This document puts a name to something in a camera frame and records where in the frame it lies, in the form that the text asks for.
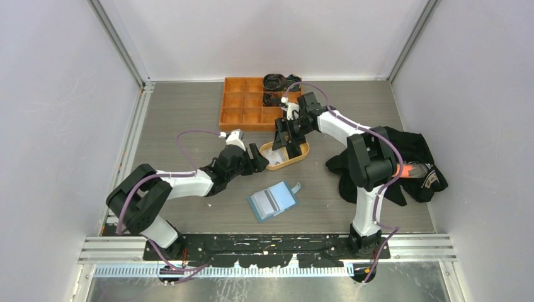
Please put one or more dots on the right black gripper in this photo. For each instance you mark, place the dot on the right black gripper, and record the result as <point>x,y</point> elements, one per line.
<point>279,140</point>

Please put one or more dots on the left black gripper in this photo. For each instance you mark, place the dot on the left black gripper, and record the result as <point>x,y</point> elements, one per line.
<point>257,163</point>

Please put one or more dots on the black and white card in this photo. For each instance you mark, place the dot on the black and white card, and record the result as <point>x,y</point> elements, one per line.
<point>264,204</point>

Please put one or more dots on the blue leather card holder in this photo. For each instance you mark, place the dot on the blue leather card holder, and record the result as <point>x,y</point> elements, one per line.
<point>285,196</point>

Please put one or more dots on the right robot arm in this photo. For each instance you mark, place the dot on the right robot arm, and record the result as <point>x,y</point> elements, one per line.
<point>373,162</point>

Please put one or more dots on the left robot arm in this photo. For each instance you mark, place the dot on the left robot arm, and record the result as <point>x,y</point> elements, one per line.
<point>138,200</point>

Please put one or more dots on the grey card in tray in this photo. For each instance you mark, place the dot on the grey card in tray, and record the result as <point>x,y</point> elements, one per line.
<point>275,157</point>

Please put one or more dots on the oval wooden tray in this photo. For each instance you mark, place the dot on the oval wooden tray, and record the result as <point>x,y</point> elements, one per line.
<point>305,149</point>

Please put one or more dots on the dark rolled sock middle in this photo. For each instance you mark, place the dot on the dark rolled sock middle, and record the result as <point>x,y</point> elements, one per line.
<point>271,99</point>

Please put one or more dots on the dark rolled sock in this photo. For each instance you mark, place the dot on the dark rolled sock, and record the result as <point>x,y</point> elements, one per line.
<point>271,99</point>
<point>274,82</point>

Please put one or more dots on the orange compartment organizer tray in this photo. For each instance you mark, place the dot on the orange compartment organizer tray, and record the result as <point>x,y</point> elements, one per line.
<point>243,106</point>

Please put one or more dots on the dark rolled sock top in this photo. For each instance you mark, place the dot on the dark rolled sock top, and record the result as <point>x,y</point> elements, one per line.
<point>274,82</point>

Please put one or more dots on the green rolled sock top right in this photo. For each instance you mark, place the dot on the green rolled sock top right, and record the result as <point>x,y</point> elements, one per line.
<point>290,80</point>

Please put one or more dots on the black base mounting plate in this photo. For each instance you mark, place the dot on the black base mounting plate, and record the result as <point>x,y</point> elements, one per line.
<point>270,250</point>

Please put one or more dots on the black garment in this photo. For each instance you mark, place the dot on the black garment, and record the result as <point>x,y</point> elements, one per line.
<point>413,149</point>

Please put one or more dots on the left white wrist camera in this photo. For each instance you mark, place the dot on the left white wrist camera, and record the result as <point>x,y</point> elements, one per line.
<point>234,138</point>

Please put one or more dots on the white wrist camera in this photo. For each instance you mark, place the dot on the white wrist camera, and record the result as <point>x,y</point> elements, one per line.
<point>234,138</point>
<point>292,109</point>

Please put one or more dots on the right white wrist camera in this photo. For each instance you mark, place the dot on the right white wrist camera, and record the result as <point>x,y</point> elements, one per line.
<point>292,109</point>

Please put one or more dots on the aluminium frame rail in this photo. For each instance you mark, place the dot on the aluminium frame rail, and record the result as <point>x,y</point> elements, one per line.
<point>134,257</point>

